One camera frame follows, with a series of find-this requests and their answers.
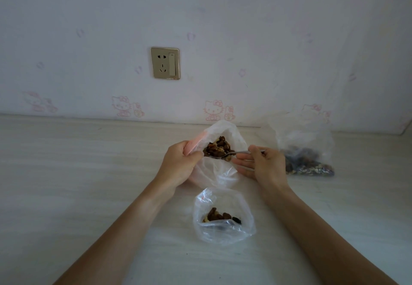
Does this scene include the person's left hand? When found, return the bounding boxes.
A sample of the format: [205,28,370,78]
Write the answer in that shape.
[154,141,204,195]

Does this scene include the person's right hand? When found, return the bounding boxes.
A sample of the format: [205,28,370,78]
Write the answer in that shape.
[231,145,290,195]

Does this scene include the metal spoon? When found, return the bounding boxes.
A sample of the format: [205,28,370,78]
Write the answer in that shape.
[206,149,266,161]

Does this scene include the clear bag with pink strip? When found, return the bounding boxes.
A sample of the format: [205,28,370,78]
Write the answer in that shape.
[183,120,250,189]

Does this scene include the person's right forearm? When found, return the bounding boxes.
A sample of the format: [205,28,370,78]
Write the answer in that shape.
[261,186,398,285]

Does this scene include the person's left forearm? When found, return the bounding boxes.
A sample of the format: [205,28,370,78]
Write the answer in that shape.
[53,179,176,285]

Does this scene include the spoonful of mixed nuts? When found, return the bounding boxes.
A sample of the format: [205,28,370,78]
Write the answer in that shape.
[203,136,235,162]

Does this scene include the large heap of mixed nuts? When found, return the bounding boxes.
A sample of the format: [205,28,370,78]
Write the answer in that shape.
[279,146,335,177]

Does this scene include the large clear plastic bag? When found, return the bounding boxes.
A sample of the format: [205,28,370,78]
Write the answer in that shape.
[267,111,335,178]

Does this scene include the small heap of mixed nuts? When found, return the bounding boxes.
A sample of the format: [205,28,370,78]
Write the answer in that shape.
[203,207,242,225]

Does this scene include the small clear plastic bag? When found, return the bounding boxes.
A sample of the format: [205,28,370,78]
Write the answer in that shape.
[192,187,257,246]

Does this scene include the gold wall socket with switch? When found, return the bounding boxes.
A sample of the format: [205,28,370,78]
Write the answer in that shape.
[151,47,181,80]

